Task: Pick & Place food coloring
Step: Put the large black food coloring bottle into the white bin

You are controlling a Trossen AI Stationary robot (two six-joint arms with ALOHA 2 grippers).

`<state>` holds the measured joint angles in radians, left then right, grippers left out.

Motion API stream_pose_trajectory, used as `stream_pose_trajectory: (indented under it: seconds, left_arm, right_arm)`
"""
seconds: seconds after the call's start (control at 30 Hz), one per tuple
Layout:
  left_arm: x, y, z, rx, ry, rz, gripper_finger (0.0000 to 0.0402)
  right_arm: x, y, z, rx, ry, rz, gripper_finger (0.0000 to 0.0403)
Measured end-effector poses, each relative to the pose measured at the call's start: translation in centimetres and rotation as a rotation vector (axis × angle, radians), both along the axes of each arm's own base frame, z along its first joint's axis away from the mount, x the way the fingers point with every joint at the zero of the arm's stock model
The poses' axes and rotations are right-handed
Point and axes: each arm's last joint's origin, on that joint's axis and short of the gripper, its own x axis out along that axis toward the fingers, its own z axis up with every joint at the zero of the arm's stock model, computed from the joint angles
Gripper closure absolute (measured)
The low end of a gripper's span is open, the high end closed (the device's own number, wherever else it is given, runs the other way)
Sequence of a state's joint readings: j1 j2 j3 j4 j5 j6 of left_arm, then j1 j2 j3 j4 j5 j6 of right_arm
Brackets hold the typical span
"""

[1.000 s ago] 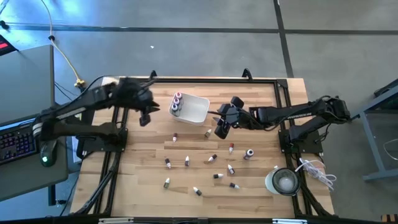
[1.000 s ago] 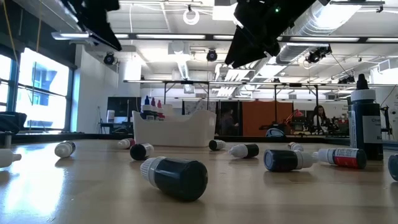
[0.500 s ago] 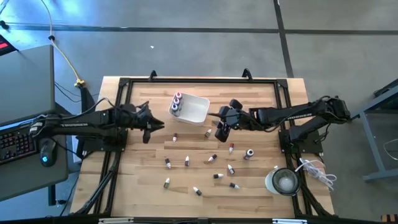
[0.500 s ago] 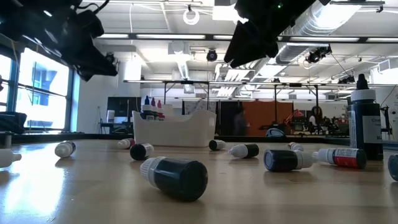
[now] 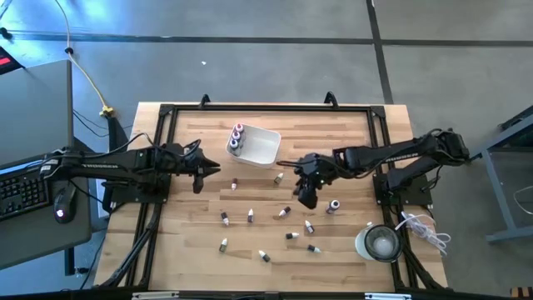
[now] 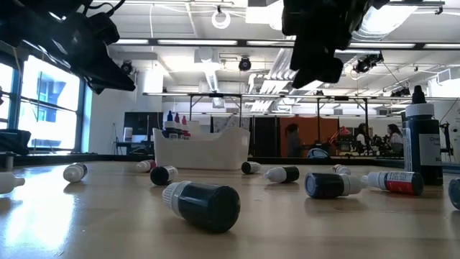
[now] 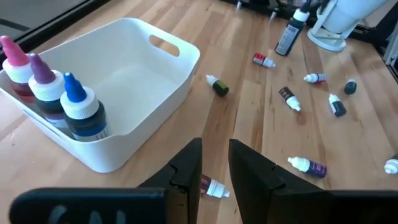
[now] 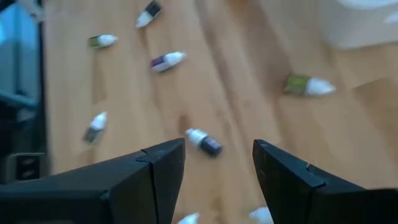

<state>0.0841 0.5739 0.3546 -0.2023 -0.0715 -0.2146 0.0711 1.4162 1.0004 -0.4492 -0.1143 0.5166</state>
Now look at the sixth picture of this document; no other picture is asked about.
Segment white ceiling air unit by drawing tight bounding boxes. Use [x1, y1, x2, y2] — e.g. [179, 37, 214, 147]
[245, 5, 285, 32]

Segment white coiled cable ring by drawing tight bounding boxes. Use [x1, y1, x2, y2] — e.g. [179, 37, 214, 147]
[211, 9, 231, 29]

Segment small dark blue dropper bottle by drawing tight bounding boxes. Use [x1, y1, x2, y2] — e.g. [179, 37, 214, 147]
[304, 172, 369, 200]

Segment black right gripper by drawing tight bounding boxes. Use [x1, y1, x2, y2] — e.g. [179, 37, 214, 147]
[282, 0, 351, 89]

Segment black background rig frame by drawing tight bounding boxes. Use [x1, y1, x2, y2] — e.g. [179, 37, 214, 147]
[188, 92, 243, 136]
[316, 94, 369, 156]

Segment small red labelled dropper bottle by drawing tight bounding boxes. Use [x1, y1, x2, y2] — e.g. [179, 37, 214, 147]
[360, 170, 425, 196]

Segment black office chair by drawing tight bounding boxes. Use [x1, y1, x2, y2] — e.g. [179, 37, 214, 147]
[0, 128, 32, 156]

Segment black wall screen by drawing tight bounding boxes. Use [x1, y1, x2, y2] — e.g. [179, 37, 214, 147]
[124, 111, 165, 137]

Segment small dark green dropper bottle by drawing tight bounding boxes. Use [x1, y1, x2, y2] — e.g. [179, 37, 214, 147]
[0, 172, 27, 196]

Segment black tripod stand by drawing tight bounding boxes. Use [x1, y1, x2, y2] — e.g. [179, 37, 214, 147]
[441, 121, 453, 156]

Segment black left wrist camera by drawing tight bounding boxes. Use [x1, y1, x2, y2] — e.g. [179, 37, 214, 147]
[84, 12, 121, 47]

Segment silver ventilation duct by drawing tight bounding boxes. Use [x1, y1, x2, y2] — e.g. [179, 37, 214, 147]
[333, 3, 420, 75]

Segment overhead LED light bar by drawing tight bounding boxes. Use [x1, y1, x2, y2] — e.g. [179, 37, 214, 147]
[107, 37, 460, 51]

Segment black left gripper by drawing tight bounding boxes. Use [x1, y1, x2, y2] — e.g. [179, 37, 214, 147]
[14, 0, 137, 96]

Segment black aluminium table frame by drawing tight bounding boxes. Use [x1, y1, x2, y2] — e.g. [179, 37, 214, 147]
[14, 153, 409, 168]

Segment blue white dome object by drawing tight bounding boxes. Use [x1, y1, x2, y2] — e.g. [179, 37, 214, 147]
[306, 147, 330, 160]

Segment red desk lamp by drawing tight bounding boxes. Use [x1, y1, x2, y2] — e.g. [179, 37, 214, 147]
[329, 125, 350, 144]

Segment person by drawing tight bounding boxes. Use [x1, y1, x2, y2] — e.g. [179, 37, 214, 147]
[354, 122, 372, 147]
[385, 123, 405, 156]
[285, 122, 306, 158]

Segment orange partition panel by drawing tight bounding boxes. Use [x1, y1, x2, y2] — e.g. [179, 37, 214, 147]
[279, 116, 339, 158]

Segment large glass window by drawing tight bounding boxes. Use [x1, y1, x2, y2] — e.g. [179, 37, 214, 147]
[0, 53, 93, 154]

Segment large blue bottle black tip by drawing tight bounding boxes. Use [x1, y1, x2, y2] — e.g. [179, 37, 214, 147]
[401, 85, 444, 186]

